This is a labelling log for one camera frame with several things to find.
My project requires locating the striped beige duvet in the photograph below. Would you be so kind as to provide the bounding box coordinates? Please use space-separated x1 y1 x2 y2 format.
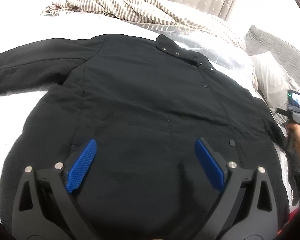
41 0 260 91

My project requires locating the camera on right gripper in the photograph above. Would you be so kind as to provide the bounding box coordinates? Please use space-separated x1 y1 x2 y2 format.
276 90 300 125

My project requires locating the grey pillow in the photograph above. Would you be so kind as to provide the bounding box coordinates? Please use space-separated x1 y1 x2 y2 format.
250 51 300 125

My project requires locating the black quilted coat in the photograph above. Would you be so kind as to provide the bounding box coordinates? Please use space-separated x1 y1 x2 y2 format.
0 35 289 239

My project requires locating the grey quilted headboard cover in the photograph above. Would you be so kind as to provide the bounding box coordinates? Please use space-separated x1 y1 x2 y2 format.
244 25 300 86

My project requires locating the light grey checked bedsheet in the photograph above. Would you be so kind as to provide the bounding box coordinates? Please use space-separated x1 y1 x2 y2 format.
0 13 291 205

